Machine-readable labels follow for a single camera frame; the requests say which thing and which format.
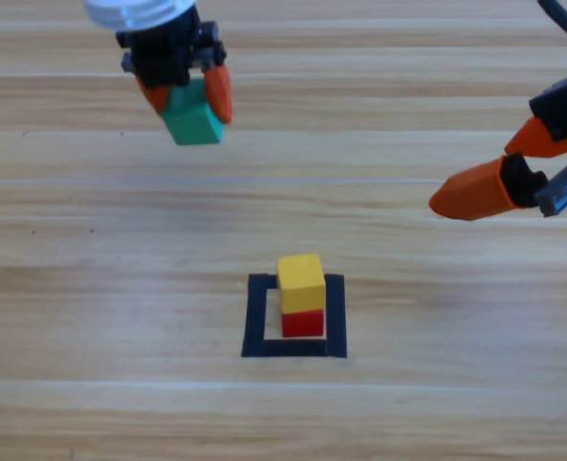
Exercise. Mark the red cube block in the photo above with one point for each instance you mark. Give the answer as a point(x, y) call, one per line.
point(303, 324)

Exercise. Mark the yellow cube block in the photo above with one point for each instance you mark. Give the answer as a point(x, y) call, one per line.
point(300, 283)

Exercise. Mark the green cube block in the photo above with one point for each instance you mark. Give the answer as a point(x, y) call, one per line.
point(192, 125)

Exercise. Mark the black tape square outline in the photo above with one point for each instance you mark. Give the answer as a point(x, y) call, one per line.
point(253, 317)

